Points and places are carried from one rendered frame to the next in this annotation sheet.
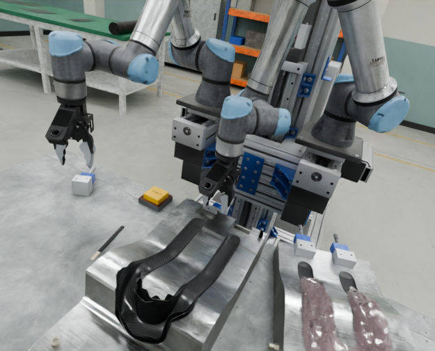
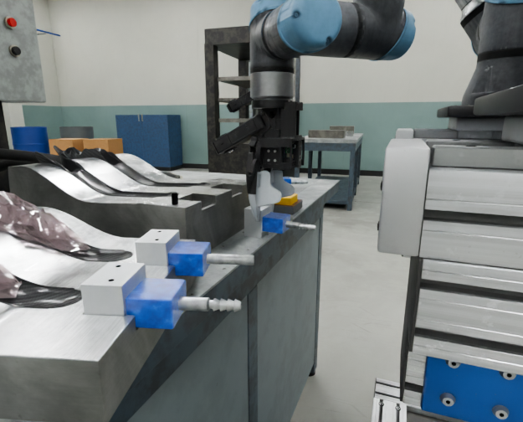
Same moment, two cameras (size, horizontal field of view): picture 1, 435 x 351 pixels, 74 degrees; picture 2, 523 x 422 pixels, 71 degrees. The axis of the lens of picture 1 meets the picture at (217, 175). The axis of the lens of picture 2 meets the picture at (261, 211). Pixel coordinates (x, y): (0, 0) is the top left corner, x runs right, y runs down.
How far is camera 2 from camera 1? 1.07 m
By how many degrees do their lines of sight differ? 83
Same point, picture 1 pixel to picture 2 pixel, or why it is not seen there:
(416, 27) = not seen: outside the picture
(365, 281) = (26, 328)
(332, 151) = (501, 97)
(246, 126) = (255, 37)
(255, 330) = not seen: hidden behind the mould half
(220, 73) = (489, 34)
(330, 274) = (82, 278)
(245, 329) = not seen: hidden behind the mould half
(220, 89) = (489, 68)
